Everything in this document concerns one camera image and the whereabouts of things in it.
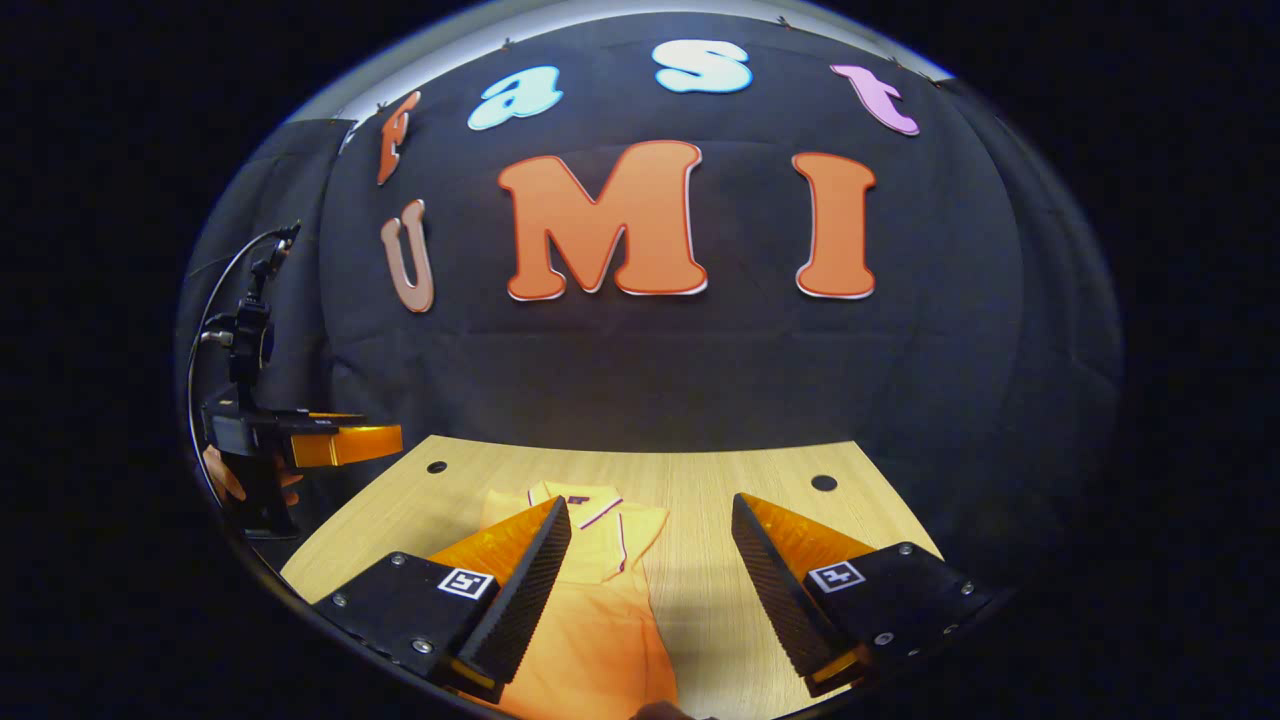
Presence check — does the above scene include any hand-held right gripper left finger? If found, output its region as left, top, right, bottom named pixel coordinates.
left=312, top=495, right=573, bottom=706

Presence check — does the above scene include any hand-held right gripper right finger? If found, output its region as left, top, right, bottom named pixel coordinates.
left=730, top=492, right=996, bottom=699

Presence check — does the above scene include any orange T-shirt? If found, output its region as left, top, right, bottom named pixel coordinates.
left=480, top=480, right=681, bottom=720

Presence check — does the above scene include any thin gripper cable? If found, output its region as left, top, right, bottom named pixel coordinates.
left=186, top=228, right=301, bottom=501

